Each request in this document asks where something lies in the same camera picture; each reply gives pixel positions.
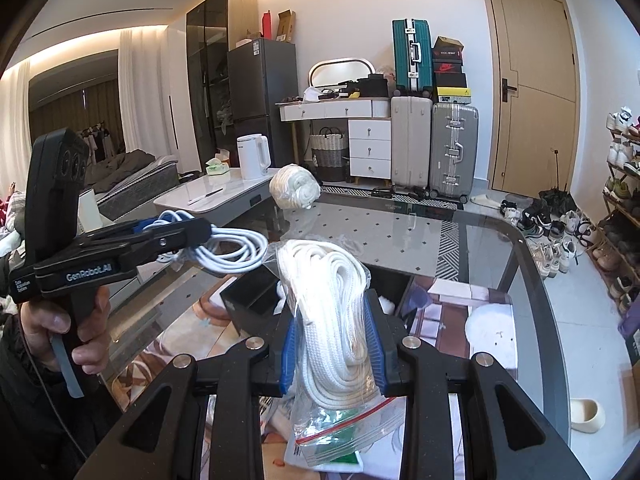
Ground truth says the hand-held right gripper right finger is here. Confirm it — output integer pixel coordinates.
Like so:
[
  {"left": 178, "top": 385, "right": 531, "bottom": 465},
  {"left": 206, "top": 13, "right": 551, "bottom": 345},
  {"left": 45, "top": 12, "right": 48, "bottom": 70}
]
[{"left": 365, "top": 291, "right": 581, "bottom": 480}]

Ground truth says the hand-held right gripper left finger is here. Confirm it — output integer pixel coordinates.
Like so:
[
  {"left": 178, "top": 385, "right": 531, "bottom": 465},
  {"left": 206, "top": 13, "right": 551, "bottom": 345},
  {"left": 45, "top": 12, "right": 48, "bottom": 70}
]
[{"left": 75, "top": 317, "right": 302, "bottom": 480}]

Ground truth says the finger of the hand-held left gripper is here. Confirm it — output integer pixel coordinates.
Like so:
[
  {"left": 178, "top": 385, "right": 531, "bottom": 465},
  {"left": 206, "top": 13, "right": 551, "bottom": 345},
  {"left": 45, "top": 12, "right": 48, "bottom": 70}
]
[
  {"left": 74, "top": 216, "right": 214, "bottom": 252},
  {"left": 35, "top": 239, "right": 191, "bottom": 281}
]

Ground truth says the plastic bag of white rope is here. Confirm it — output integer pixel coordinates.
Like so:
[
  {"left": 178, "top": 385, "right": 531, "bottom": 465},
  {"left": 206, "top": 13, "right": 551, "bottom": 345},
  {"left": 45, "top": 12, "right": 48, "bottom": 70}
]
[{"left": 261, "top": 238, "right": 407, "bottom": 475}]

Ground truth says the white cable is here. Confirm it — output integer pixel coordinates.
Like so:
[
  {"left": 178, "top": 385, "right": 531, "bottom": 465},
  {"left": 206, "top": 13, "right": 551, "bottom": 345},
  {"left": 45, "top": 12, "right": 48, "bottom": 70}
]
[{"left": 142, "top": 209, "right": 269, "bottom": 277}]

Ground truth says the black storage box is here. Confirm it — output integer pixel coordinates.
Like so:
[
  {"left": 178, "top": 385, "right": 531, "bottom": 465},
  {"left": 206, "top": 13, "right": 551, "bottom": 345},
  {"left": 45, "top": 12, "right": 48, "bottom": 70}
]
[{"left": 220, "top": 264, "right": 414, "bottom": 337}]

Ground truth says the person's left forearm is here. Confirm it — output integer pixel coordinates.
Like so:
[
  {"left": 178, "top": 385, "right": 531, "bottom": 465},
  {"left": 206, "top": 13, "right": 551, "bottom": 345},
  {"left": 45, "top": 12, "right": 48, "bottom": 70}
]
[{"left": 0, "top": 305, "right": 131, "bottom": 480}]

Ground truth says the person's left hand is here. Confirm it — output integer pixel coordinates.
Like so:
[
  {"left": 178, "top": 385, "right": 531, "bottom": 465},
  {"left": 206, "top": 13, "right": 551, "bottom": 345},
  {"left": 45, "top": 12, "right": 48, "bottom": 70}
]
[{"left": 19, "top": 287, "right": 112, "bottom": 377}]

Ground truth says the bed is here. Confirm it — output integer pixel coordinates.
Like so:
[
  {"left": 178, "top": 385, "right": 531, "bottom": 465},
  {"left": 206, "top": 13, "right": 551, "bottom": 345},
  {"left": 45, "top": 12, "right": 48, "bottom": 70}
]
[{"left": 82, "top": 149, "right": 182, "bottom": 222}]

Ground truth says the black pen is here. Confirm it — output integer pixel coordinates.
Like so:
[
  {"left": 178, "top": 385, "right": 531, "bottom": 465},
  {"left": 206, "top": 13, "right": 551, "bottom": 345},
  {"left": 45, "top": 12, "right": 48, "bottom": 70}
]
[{"left": 187, "top": 188, "right": 225, "bottom": 205}]

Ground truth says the dark duvet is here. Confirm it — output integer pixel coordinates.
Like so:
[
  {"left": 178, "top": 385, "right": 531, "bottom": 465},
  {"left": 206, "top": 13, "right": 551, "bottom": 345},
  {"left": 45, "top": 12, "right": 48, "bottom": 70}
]
[{"left": 84, "top": 149, "right": 157, "bottom": 194}]

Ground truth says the clothes rack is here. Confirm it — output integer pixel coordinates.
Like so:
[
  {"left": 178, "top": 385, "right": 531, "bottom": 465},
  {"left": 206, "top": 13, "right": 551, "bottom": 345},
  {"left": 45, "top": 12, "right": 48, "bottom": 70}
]
[{"left": 74, "top": 121, "right": 122, "bottom": 162}]

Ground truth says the white coffee table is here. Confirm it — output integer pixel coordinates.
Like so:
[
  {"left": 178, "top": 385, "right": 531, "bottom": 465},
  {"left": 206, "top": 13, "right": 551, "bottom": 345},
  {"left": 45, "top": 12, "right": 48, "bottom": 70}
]
[{"left": 152, "top": 166, "right": 282, "bottom": 222}]

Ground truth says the printed floor mat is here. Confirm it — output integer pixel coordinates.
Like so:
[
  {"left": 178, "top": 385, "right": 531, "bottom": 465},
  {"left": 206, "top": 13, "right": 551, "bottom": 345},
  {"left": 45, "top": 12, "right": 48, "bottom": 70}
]
[{"left": 107, "top": 267, "right": 506, "bottom": 480}]

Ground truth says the white round cushion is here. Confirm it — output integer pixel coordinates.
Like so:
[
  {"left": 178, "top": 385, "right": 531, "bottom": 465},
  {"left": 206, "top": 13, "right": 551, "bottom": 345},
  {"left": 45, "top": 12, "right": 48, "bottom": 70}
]
[{"left": 464, "top": 302, "right": 519, "bottom": 367}]

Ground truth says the black and white patterned rug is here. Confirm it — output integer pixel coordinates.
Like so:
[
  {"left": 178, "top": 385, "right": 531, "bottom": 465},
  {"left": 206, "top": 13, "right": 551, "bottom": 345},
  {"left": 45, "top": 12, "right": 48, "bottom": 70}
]
[{"left": 320, "top": 184, "right": 468, "bottom": 282}]

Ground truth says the white electric kettle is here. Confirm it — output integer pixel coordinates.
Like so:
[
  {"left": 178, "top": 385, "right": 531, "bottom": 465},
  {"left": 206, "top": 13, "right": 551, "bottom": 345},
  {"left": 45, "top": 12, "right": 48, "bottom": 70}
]
[{"left": 236, "top": 133, "right": 273, "bottom": 181}]

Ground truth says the white curtain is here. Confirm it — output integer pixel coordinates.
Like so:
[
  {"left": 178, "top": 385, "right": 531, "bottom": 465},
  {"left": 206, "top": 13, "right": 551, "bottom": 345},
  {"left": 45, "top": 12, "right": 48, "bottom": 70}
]
[{"left": 117, "top": 24, "right": 189, "bottom": 162}]

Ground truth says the black handheld appliance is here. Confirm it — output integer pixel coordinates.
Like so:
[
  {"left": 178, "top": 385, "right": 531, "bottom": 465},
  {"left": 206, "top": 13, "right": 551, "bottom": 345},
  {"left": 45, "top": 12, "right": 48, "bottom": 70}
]
[{"left": 371, "top": 185, "right": 432, "bottom": 202}]

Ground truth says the dark glass cabinet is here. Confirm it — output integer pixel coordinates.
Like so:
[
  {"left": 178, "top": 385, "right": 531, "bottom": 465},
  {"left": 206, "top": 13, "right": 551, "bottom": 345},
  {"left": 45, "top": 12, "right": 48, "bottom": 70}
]
[{"left": 185, "top": 0, "right": 259, "bottom": 175}]

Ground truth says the dark grey fridge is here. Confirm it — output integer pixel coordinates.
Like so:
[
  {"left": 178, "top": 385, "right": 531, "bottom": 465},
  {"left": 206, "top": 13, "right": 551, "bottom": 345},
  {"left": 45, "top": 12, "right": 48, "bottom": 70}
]
[{"left": 227, "top": 37, "right": 300, "bottom": 170}]

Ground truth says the woven laundry basket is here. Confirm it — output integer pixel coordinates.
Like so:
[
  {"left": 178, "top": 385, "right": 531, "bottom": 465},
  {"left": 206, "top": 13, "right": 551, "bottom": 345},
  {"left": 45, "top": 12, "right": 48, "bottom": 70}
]
[{"left": 309, "top": 127, "right": 347, "bottom": 183}]

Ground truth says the white drawer cabinet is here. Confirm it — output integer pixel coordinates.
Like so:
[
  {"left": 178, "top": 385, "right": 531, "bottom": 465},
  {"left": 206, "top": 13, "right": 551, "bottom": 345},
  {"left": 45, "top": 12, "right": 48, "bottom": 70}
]
[{"left": 348, "top": 118, "right": 393, "bottom": 182}]

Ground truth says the pile of shoes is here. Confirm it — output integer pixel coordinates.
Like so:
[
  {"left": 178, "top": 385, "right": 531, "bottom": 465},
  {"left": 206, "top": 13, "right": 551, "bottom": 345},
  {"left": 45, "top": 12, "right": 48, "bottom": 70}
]
[{"left": 500, "top": 194, "right": 597, "bottom": 279}]

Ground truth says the white suitcase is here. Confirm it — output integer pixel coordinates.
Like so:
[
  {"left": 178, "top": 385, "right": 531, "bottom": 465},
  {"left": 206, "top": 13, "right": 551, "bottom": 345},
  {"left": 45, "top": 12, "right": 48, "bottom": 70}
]
[{"left": 390, "top": 95, "right": 434, "bottom": 192}]

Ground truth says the white vanity desk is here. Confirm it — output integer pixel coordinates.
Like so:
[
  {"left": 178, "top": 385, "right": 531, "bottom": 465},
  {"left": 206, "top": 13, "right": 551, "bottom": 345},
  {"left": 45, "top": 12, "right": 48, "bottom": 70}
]
[{"left": 278, "top": 97, "right": 393, "bottom": 161}]

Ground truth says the silver suitcase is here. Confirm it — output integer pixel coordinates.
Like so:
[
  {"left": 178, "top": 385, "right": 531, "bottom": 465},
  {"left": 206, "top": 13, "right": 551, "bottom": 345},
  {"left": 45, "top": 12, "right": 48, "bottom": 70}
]
[{"left": 429, "top": 102, "right": 480, "bottom": 205}]

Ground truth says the beige slipper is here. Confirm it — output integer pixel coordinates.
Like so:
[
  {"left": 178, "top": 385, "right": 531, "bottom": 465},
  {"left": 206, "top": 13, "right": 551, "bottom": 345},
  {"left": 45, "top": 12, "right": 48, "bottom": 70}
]
[{"left": 569, "top": 398, "right": 606, "bottom": 434}]

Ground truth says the open cardboard box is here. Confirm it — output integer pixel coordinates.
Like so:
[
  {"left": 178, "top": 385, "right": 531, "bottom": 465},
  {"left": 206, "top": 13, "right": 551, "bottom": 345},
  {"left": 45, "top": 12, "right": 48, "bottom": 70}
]
[{"left": 276, "top": 8, "right": 297, "bottom": 44}]

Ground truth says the oval vanity mirror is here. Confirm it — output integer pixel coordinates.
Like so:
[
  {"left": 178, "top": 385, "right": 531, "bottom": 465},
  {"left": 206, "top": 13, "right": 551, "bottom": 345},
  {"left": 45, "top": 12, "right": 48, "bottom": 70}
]
[{"left": 307, "top": 57, "right": 376, "bottom": 92}]

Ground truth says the purple bag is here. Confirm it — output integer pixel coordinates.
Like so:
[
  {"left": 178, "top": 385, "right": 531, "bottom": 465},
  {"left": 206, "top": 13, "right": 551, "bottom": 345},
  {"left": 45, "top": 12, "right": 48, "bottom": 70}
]
[{"left": 617, "top": 304, "right": 640, "bottom": 367}]

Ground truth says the black bag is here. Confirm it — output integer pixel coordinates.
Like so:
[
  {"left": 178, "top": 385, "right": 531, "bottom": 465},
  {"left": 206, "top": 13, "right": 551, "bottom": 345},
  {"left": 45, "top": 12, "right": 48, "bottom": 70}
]
[{"left": 357, "top": 73, "right": 390, "bottom": 99}]

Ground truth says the yellow and black shoe box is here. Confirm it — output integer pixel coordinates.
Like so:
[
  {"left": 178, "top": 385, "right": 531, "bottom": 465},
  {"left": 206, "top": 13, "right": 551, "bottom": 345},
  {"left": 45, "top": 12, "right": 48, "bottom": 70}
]
[{"left": 435, "top": 86, "right": 472, "bottom": 105}]

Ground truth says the wooden shoe rack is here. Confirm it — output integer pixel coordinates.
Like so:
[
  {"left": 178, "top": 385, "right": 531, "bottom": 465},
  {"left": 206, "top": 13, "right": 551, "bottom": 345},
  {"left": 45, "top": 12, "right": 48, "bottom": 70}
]
[{"left": 597, "top": 107, "right": 640, "bottom": 313}]

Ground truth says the teal suitcase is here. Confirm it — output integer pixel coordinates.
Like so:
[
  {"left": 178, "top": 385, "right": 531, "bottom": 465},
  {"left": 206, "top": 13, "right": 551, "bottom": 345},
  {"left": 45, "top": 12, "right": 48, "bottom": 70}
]
[{"left": 391, "top": 18, "right": 434, "bottom": 99}]

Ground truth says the wooden door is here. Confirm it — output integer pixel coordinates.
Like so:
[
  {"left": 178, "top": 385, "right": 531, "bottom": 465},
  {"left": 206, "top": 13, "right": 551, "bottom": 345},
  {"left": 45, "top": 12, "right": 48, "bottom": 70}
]
[{"left": 478, "top": 0, "right": 577, "bottom": 197}]

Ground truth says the white rope bundle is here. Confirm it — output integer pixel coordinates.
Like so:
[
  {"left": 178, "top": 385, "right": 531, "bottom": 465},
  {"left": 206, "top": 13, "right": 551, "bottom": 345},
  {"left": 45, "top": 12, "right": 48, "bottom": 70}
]
[{"left": 269, "top": 164, "right": 322, "bottom": 211}]

